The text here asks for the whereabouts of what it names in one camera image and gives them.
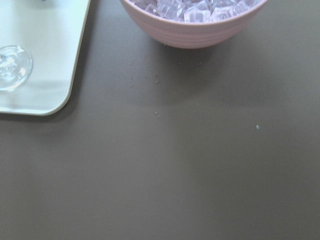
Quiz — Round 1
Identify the pink bowl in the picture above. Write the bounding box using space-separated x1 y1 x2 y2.
120 0 267 49

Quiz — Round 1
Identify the clear ice cubes pile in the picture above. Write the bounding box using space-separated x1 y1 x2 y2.
131 0 260 23

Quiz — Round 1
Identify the cream serving tray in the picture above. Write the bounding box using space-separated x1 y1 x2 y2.
0 0 91 116

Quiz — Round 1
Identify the clear wine glass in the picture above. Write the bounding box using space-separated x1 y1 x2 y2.
0 45 33 92

